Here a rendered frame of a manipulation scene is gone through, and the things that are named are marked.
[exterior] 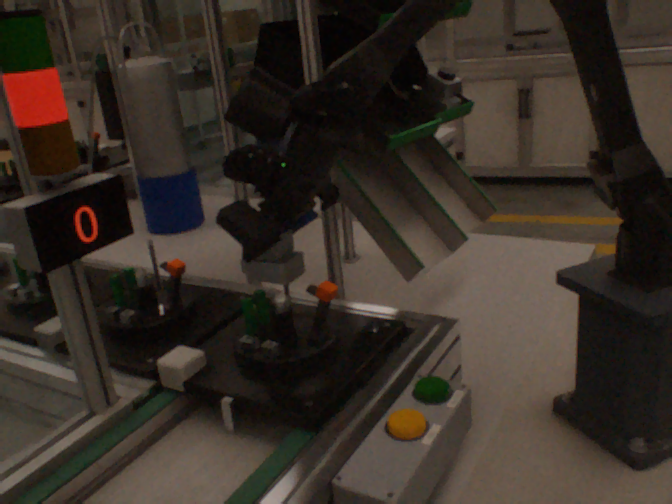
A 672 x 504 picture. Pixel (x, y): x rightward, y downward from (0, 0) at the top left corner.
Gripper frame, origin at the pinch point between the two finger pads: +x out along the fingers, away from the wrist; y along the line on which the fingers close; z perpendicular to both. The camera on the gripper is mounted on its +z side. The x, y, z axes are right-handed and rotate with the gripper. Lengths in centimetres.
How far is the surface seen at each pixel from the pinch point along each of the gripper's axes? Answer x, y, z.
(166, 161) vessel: 51, -57, 54
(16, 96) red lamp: -10.2, 21.2, 21.4
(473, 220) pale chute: 3.9, -45.9, -16.5
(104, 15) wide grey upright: 43, -77, 103
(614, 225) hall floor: 91, -324, -67
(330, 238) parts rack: 8.0, -19.1, -2.5
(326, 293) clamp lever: -0.1, 1.0, -10.7
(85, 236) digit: 0.5, 19.2, 10.7
